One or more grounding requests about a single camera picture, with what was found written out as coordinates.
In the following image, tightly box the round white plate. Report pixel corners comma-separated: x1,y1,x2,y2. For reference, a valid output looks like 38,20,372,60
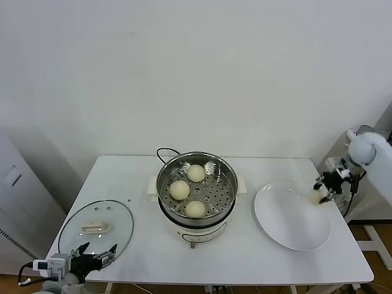
252,182,333,252

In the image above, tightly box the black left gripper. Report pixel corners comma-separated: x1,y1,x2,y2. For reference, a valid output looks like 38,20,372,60
70,241,118,279

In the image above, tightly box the black cooker power cable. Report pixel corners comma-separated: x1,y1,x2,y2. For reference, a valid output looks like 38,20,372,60
156,148,182,166

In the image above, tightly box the grey black monitor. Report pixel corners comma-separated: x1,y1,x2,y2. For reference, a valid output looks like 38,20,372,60
375,102,392,138

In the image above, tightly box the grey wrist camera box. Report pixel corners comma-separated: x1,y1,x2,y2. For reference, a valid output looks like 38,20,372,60
32,253,72,278
326,156,350,177

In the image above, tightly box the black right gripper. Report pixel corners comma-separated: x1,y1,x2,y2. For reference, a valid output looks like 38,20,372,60
313,171,344,205

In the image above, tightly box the cream electric cooker pot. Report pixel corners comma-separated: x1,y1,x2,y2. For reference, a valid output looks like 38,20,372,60
148,176,247,249

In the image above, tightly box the round glass pot lid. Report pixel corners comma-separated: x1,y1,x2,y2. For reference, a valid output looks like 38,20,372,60
58,200,135,271

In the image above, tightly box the black cable with adapter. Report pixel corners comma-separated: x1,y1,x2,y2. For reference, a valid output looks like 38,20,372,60
342,177,367,217

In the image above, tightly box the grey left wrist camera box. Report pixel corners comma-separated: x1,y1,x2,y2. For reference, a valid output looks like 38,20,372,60
32,253,72,278

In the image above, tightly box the white grey cabinet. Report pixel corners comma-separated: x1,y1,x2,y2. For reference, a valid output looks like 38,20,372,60
0,130,67,275

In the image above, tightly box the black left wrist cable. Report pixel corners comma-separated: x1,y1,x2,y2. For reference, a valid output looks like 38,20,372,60
18,262,36,285

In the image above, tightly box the white steamed baozi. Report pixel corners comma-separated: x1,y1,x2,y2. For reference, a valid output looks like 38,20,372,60
184,200,206,219
308,189,326,205
187,164,206,183
170,179,191,201

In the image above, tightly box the perforated steel steamer basket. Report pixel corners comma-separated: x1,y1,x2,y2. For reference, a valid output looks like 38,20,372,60
156,151,238,226

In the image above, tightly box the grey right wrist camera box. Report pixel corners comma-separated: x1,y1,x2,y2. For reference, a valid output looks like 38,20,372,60
326,156,350,177

